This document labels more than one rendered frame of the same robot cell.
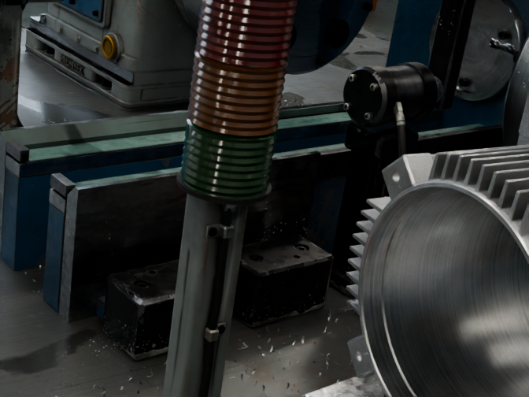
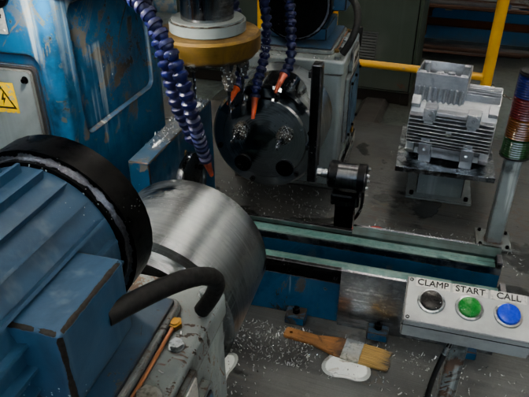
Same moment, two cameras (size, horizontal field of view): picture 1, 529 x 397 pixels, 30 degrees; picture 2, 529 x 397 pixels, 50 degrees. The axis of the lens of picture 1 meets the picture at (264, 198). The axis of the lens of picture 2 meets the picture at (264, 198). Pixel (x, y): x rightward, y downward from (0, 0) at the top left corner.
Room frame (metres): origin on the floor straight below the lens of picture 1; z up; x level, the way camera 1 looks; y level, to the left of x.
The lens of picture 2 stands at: (1.66, 0.68, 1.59)
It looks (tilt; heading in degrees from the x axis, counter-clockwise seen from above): 31 degrees down; 238
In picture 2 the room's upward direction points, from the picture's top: straight up
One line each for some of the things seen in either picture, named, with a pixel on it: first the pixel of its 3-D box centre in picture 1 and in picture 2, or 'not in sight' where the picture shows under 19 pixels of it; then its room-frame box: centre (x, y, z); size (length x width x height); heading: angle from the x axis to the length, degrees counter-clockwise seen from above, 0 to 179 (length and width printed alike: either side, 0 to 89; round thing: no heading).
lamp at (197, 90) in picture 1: (237, 89); (521, 126); (0.61, 0.03, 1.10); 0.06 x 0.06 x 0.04
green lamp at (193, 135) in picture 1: (227, 153); (516, 145); (0.61, 0.03, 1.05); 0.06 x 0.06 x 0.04
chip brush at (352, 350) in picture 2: not in sight; (336, 346); (1.14, 0.10, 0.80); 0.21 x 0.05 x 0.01; 126
